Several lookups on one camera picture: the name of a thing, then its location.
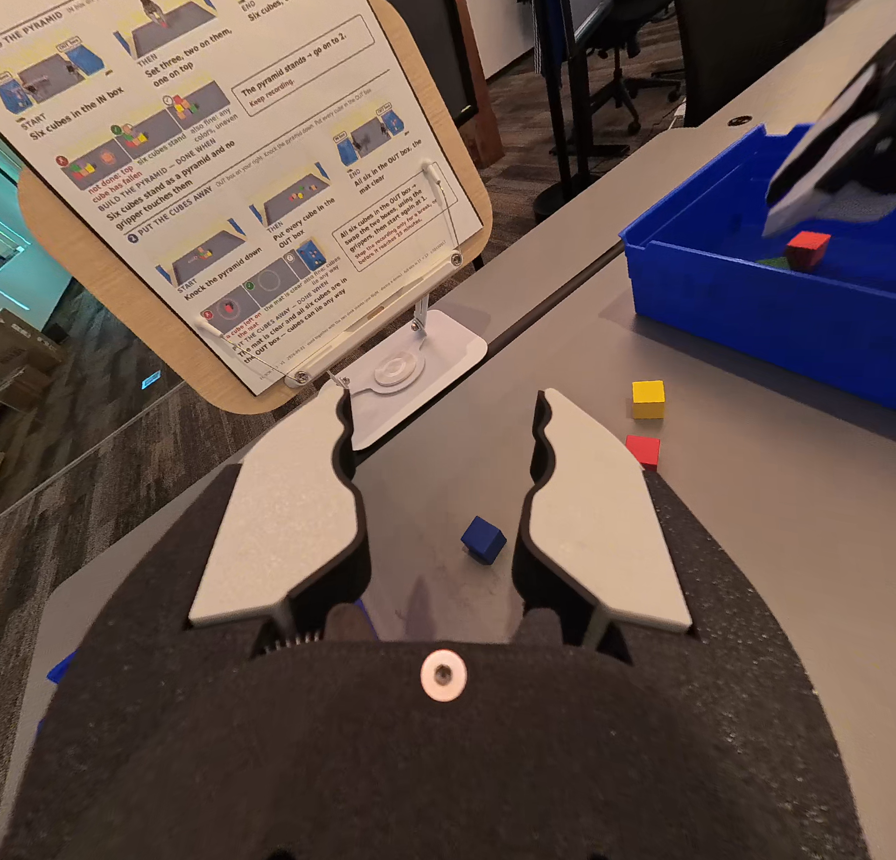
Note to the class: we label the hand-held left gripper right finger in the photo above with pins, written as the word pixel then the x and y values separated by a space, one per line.
pixel 602 538

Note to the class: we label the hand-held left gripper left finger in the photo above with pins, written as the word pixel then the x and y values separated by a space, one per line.
pixel 280 524

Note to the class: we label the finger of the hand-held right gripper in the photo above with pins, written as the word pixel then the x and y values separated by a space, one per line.
pixel 857 205
pixel 822 153

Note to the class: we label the orange cube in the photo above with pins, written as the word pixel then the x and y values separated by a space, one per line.
pixel 806 249

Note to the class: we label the red cube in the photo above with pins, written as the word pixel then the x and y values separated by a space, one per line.
pixel 642 449

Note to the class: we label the green cube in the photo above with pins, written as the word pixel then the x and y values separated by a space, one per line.
pixel 773 263

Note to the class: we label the blue cube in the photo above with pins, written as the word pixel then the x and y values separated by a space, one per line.
pixel 483 539

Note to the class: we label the yellow cube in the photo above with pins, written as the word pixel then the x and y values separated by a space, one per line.
pixel 647 398

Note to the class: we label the blue plastic bin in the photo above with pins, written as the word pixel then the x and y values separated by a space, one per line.
pixel 735 314
pixel 61 667

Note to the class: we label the black office chair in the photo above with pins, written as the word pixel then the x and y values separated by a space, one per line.
pixel 742 41

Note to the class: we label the black swivel chair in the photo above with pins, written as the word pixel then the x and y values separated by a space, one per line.
pixel 630 62

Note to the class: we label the black round stand base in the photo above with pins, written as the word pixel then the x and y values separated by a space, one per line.
pixel 556 203

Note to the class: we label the black metal pole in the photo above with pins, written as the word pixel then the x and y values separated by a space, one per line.
pixel 560 83

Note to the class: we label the grey display panel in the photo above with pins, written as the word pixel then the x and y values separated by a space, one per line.
pixel 567 6

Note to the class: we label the cardboard box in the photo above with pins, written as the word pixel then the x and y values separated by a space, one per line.
pixel 28 363

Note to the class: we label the wooden pillar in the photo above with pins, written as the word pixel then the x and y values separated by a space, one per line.
pixel 476 69

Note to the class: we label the wooden instruction board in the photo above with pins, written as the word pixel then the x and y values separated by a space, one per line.
pixel 245 139

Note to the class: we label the black panel stand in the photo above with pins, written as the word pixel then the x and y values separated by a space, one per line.
pixel 413 34

